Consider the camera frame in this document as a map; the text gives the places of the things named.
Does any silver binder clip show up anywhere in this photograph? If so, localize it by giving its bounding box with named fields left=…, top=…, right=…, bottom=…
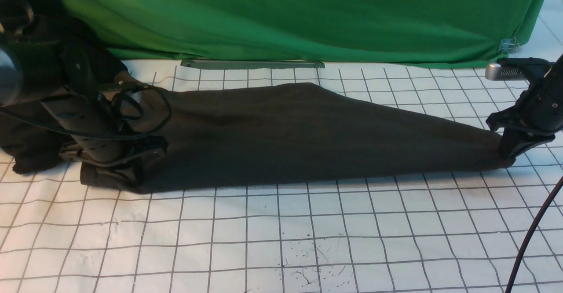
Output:
left=498, top=37, right=520, bottom=54

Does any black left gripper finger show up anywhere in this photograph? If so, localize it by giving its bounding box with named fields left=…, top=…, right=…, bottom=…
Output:
left=112, top=159, right=144, bottom=186

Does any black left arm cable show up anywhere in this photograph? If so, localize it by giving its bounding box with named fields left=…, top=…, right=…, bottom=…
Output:
left=0, top=84, right=173, bottom=140

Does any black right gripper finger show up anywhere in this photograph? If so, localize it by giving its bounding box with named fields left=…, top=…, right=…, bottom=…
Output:
left=498, top=128, right=556, bottom=159

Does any black garment pile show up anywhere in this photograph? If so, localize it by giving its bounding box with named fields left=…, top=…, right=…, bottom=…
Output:
left=0, top=0, right=129, bottom=175

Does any green backdrop cloth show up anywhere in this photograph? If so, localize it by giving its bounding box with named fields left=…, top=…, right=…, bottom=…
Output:
left=62, top=0, right=544, bottom=68

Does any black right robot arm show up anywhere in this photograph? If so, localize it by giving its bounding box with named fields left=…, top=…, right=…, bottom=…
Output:
left=485, top=57, right=563, bottom=159

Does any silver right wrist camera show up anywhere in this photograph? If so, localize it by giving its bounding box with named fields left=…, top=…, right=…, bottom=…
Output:
left=485, top=57, right=555, bottom=81

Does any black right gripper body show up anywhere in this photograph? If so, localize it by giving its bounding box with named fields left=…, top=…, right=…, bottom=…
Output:
left=486, top=64, right=562, bottom=136

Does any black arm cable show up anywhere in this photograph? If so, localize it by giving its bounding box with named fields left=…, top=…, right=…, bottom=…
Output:
left=0, top=84, right=173, bottom=140
left=505, top=175, right=563, bottom=293

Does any white grid table cover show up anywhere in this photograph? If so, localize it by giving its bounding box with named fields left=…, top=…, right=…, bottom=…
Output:
left=0, top=57, right=563, bottom=293

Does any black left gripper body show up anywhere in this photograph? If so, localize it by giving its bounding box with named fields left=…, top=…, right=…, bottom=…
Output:
left=40, top=82, right=168, bottom=169

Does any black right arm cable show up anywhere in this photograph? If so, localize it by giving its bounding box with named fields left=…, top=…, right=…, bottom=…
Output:
left=505, top=175, right=563, bottom=293

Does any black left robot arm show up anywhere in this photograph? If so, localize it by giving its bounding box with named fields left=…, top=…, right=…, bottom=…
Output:
left=1, top=0, right=172, bottom=186

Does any dark gray long-sleeve top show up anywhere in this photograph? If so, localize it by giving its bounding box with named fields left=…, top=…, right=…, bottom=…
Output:
left=80, top=83, right=515, bottom=194

